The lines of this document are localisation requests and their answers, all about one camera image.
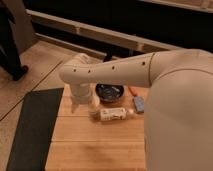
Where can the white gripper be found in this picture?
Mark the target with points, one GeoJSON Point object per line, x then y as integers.
{"type": "Point", "coordinates": [82, 94]}

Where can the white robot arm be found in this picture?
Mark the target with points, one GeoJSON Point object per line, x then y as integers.
{"type": "Point", "coordinates": [178, 116]}

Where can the dark ceramic bowl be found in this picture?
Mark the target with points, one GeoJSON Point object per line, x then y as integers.
{"type": "Point", "coordinates": [109, 93]}

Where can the white paper cup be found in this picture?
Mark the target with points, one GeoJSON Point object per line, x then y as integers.
{"type": "Point", "coordinates": [93, 109]}

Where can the black floor mat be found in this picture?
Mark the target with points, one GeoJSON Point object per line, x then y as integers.
{"type": "Point", "coordinates": [34, 130]}

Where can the orange handled blue brush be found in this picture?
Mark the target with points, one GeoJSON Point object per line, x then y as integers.
{"type": "Point", "coordinates": [137, 100]}

